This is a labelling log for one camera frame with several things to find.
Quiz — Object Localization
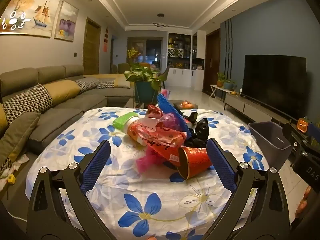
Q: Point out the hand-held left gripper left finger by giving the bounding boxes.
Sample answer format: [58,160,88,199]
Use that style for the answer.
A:
[26,140,111,240]

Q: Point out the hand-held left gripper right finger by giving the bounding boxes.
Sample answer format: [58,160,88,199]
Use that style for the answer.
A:
[206,138,292,240]

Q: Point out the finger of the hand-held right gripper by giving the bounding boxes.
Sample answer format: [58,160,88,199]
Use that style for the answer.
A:
[309,121,320,146]
[282,122,304,157]

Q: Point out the red paper cup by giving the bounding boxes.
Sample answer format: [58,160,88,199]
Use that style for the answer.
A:
[177,146,213,180]

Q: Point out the grey plastic bin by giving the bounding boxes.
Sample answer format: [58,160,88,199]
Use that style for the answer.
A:
[248,121,293,157]

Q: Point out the black plastic bag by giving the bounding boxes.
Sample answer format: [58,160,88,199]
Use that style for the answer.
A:
[180,110,210,147]

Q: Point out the orange printed paper cup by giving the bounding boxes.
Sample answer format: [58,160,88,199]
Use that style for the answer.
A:
[127,120,150,145]

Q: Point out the pink plastic bag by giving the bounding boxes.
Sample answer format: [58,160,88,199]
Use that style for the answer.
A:
[136,145,167,173]

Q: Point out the red packet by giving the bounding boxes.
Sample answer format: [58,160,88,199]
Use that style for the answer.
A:
[149,142,181,167]

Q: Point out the red white printed plastic bag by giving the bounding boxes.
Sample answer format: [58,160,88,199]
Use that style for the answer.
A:
[136,119,187,148]

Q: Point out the translucent purple plastic bag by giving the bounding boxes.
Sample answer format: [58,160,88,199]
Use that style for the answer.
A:
[160,113,178,130]

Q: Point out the blue plastic mesh sheet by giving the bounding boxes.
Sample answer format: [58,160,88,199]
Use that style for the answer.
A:
[157,94,191,140]

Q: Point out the red foil wrapper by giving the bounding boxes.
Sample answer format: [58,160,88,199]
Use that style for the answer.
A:
[147,104,163,118]

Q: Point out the person's right hand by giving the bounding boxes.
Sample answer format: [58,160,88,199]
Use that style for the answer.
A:
[295,185,313,219]

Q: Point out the orange speaker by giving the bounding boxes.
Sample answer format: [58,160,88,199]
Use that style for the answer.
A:
[297,118,311,133]

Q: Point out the grey television stand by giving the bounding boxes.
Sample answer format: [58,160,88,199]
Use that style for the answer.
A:
[223,89,300,132]

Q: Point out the black television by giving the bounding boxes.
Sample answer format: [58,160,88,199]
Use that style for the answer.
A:
[241,54,307,117]

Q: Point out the grey sectional sofa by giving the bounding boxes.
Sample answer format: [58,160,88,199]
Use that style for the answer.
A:
[0,64,135,180]

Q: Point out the blue floral tablecloth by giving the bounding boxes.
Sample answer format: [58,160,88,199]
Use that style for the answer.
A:
[25,106,272,240]

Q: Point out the plate of oranges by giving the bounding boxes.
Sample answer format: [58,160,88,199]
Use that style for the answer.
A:
[173,100,198,111]

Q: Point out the white folding stand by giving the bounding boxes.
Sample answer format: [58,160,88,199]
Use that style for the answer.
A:
[209,84,226,99]

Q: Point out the crumpled white cloth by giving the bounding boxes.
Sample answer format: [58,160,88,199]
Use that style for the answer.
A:
[0,154,31,178]

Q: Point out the small houndstooth cushion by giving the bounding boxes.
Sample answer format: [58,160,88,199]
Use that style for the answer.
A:
[96,78,117,90]
[74,77,100,91]

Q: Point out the yellow cushion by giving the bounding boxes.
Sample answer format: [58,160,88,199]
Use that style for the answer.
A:
[42,79,82,102]

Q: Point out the plant in orange pot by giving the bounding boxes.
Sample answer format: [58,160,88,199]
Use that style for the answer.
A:
[216,72,226,88]

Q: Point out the grey pillow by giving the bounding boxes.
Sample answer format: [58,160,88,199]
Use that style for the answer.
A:
[0,112,41,164]

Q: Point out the pothos in teal pot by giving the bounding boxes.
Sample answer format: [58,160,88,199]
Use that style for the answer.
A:
[124,63,167,103]

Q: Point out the large houndstooth cushion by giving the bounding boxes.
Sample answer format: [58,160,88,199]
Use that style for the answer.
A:
[2,83,53,125]

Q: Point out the white display cabinet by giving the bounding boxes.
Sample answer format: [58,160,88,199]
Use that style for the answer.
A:
[166,31,206,88]

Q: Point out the dark wooden door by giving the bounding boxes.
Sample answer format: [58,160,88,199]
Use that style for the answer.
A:
[203,28,222,93]

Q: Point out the grey dining chair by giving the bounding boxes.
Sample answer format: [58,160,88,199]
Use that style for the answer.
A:
[158,67,171,86]

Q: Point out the yellow flowers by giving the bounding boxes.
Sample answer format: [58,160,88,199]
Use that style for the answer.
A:
[127,47,138,61]

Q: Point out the light wooden door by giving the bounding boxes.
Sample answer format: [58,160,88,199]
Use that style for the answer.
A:
[82,17,102,75]

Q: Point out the glass balcony door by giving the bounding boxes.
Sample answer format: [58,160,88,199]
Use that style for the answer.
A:
[127,37,163,65]

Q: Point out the purple painting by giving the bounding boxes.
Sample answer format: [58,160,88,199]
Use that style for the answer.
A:
[54,1,79,42]

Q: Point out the tree and sailboat painting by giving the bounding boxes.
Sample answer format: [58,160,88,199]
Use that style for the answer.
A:
[0,0,61,38]

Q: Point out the red wall decoration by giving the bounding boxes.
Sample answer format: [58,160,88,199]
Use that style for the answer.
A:
[103,26,109,53]

